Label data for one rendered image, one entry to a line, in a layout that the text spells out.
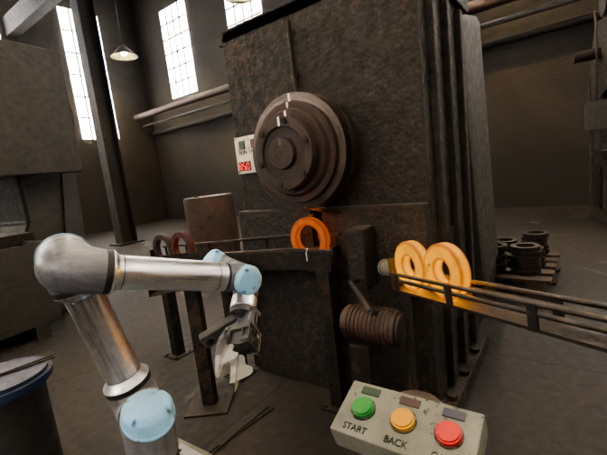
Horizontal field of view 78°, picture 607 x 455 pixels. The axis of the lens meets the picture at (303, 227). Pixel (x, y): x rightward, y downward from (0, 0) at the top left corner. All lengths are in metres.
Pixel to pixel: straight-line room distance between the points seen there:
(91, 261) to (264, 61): 1.29
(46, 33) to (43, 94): 8.75
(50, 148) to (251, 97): 2.28
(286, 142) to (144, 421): 1.00
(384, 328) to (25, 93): 3.32
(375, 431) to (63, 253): 0.68
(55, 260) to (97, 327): 0.22
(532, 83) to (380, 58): 5.97
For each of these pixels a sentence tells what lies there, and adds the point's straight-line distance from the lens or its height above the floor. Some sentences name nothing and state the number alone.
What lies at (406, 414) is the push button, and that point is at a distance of 0.73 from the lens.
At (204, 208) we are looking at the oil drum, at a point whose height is 0.75.
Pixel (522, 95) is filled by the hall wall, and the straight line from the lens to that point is 7.42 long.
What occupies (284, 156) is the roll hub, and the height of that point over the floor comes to 1.10.
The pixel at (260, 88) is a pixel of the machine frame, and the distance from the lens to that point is 1.88.
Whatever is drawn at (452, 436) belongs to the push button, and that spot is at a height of 0.61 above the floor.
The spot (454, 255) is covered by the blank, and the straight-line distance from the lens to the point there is 1.05.
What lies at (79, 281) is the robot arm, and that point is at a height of 0.87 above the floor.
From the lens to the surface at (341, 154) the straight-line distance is 1.43.
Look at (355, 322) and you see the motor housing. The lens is 1.37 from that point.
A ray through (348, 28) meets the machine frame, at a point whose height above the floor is 1.56.
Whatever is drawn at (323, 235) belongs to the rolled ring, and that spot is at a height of 0.77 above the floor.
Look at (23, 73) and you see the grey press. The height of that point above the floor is 2.05.
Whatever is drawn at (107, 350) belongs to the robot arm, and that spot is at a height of 0.67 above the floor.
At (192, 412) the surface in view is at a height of 0.01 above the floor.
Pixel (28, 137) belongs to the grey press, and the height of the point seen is 1.55.
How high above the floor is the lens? 1.04
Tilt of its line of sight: 8 degrees down
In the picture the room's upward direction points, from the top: 7 degrees counter-clockwise
